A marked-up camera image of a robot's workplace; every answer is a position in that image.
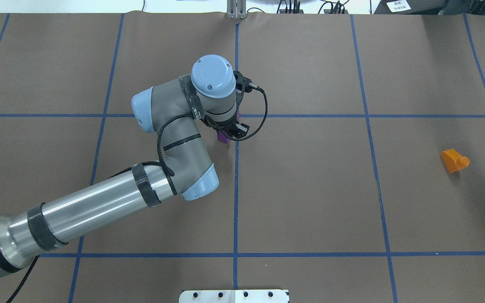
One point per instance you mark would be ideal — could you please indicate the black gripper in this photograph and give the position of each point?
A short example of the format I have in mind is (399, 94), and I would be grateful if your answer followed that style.
(224, 126)

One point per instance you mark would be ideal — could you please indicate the purple trapezoid block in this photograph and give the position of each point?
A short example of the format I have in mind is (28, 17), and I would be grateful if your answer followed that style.
(222, 138)

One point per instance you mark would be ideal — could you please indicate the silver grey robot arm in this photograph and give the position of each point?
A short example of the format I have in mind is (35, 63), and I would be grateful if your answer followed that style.
(212, 93)

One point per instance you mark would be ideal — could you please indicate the orange trapezoid block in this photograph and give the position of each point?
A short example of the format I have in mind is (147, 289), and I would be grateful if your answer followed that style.
(454, 161)

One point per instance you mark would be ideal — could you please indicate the black box with label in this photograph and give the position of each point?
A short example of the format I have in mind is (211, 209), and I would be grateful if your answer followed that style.
(409, 7)

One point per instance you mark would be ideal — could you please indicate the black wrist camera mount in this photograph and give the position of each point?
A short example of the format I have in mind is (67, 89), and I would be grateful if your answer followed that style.
(243, 85)

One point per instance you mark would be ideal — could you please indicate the grey aluminium camera post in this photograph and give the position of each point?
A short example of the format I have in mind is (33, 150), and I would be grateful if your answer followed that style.
(236, 9)

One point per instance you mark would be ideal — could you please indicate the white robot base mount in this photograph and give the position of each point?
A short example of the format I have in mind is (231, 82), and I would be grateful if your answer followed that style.
(235, 296)

